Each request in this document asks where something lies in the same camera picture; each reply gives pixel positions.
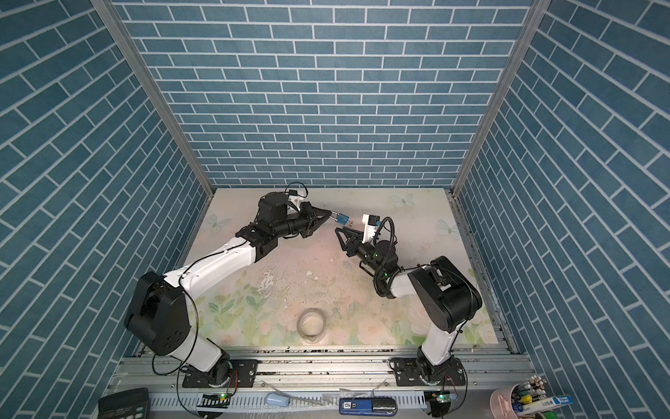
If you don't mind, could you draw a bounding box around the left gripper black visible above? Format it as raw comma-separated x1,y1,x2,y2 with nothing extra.
270,201,332,239

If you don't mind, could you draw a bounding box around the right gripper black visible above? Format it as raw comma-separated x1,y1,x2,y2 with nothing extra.
337,228,386,279

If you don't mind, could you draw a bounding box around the blue padlock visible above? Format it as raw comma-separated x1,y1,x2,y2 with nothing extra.
334,213,353,227

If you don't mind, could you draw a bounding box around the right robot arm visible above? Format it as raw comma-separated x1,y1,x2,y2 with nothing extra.
335,215,483,385

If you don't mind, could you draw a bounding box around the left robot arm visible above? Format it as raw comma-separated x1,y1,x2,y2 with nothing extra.
125,184,349,388

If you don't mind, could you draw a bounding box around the clear tape roll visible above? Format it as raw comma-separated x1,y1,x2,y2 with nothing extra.
297,308,326,344

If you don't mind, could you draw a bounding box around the blue black device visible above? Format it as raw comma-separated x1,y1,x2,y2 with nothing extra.
338,397,398,417

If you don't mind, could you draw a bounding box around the light blue small object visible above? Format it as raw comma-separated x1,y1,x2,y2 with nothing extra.
265,392,291,408

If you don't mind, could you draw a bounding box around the pink pen cup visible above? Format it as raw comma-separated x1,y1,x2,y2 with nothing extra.
490,387,519,419

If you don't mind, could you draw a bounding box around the black calculator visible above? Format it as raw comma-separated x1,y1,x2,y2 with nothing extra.
98,388,150,419

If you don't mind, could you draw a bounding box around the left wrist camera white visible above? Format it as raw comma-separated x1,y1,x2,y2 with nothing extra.
286,190,306,212

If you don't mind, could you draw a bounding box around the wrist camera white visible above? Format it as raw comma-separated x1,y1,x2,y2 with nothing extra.
286,190,306,212
362,214,380,244

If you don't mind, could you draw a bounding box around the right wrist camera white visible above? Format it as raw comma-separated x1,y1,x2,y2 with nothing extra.
362,214,380,244

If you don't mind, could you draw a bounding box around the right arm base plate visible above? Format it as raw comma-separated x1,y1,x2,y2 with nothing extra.
388,357,468,387

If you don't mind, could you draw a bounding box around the aluminium mounting rail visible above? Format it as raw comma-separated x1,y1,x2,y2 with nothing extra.
106,345,535,393

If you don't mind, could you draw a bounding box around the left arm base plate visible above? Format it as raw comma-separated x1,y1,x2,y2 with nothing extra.
180,358,258,389

